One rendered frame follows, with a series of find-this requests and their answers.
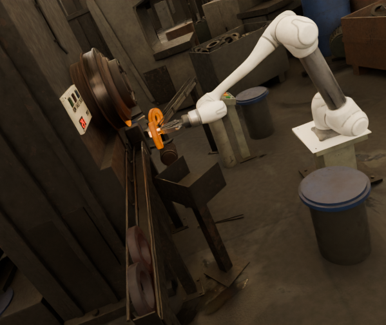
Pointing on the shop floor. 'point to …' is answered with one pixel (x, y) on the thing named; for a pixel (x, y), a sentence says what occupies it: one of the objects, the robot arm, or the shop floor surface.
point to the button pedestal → (237, 130)
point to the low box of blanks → (378, 38)
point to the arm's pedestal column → (336, 157)
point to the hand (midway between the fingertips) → (154, 132)
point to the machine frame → (50, 167)
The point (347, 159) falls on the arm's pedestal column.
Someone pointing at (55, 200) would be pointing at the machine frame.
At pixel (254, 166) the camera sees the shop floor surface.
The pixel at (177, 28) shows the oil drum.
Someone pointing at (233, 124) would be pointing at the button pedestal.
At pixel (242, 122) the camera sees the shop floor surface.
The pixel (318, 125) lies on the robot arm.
